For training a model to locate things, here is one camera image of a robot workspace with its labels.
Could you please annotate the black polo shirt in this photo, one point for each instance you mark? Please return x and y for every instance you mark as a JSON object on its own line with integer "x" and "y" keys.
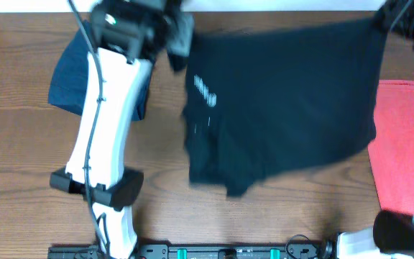
{"x": 265, "y": 103}

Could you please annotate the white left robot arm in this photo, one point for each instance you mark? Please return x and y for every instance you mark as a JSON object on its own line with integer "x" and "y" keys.
{"x": 123, "y": 39}

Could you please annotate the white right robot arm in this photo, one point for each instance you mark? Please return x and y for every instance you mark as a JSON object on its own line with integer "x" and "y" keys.
{"x": 392, "y": 234}

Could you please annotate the red t-shirt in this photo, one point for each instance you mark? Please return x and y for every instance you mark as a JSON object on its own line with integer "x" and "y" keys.
{"x": 391, "y": 153}

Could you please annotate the folded navy blue garment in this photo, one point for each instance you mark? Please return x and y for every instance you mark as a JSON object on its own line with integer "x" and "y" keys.
{"x": 70, "y": 79}

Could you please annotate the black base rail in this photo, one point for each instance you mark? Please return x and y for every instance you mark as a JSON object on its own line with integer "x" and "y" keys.
{"x": 296, "y": 247}

